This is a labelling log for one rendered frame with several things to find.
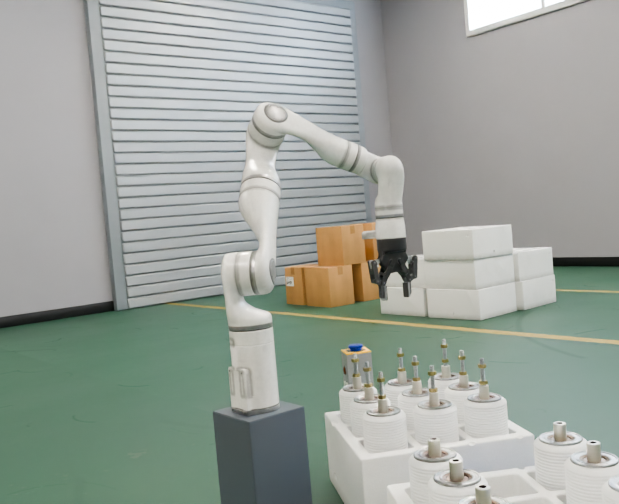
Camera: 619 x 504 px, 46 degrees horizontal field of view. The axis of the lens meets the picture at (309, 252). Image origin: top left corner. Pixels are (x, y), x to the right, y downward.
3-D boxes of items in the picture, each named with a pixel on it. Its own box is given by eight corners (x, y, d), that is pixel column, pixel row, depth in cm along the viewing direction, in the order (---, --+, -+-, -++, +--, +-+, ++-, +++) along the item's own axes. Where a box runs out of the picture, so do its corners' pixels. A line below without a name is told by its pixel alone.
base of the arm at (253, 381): (252, 417, 145) (244, 333, 144) (227, 410, 152) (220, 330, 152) (288, 406, 151) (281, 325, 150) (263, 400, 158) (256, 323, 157)
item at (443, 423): (471, 485, 160) (465, 405, 159) (436, 496, 155) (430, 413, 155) (444, 473, 168) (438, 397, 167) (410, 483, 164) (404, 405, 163)
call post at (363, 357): (355, 468, 197) (346, 355, 195) (349, 459, 204) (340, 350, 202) (380, 464, 198) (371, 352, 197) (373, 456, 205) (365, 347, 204)
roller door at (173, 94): (118, 311, 642) (84, -44, 627) (112, 310, 652) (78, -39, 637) (377, 270, 841) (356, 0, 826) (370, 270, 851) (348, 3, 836)
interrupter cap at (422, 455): (420, 466, 124) (420, 462, 124) (408, 453, 132) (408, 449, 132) (462, 461, 125) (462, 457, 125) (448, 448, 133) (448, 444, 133)
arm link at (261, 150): (244, 124, 180) (233, 202, 165) (257, 97, 173) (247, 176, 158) (279, 135, 183) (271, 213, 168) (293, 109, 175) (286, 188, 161)
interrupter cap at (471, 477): (441, 492, 113) (441, 487, 112) (427, 475, 120) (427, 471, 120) (488, 485, 113) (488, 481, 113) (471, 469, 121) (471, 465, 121)
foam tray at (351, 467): (367, 544, 151) (360, 459, 150) (329, 480, 190) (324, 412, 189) (540, 515, 158) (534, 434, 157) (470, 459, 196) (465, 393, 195)
